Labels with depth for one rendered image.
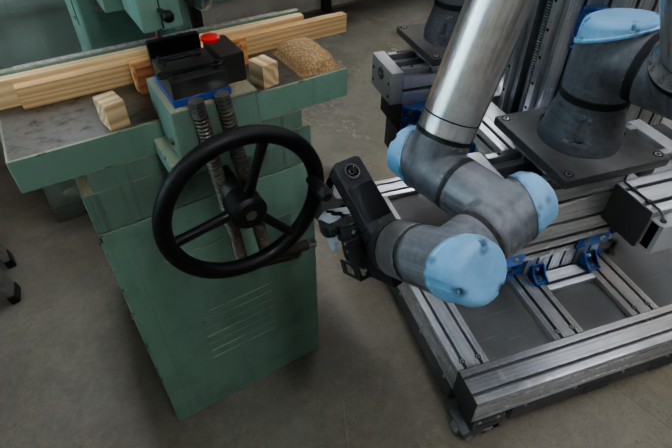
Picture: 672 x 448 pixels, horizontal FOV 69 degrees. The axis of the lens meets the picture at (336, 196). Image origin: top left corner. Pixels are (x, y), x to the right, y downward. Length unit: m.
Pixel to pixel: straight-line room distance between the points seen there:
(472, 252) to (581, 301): 1.08
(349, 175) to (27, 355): 1.36
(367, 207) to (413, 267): 0.14
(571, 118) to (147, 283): 0.86
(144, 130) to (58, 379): 1.02
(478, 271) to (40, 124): 0.73
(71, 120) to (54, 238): 1.26
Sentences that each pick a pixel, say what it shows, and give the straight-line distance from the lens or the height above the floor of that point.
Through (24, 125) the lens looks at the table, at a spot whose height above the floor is 0.90.
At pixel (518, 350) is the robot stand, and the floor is 0.21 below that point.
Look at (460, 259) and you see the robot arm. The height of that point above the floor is 0.97.
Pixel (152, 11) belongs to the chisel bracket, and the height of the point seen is 1.04.
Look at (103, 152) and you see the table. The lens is 0.88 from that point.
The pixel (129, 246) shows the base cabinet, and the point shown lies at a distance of 1.01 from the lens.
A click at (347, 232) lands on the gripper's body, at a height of 0.86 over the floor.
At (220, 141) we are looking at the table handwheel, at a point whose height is 0.95.
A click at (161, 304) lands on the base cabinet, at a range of 1.14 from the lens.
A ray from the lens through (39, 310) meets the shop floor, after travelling 1.93.
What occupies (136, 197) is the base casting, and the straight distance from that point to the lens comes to 0.94.
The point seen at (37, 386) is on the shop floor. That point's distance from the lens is 1.74.
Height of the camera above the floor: 1.33
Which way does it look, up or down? 40 degrees down
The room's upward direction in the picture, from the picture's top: straight up
